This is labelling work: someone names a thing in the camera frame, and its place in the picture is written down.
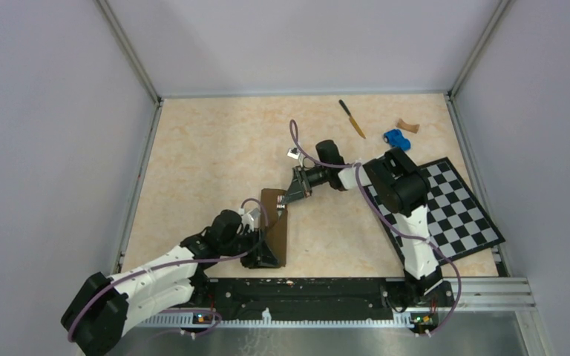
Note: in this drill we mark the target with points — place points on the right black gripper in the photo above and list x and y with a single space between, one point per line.
298 189

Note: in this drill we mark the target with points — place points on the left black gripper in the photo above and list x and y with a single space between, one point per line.
263 257

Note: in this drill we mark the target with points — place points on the brown cloth napkin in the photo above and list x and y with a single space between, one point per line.
276 230

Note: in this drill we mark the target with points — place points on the black-handled knife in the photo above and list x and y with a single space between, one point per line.
352 120

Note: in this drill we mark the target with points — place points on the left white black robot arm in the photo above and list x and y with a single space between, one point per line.
107 307

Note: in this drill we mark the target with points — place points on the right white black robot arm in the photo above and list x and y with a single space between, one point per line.
399 188

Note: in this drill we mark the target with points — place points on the blue toy car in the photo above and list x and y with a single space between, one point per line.
395 139

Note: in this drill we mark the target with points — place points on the small brown wooden piece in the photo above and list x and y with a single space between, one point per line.
403 125

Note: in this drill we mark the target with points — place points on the black white checkerboard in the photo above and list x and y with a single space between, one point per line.
457 222

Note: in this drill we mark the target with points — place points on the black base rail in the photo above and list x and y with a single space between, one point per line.
314 299

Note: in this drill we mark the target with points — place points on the aluminium frame rail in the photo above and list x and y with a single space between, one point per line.
494 294

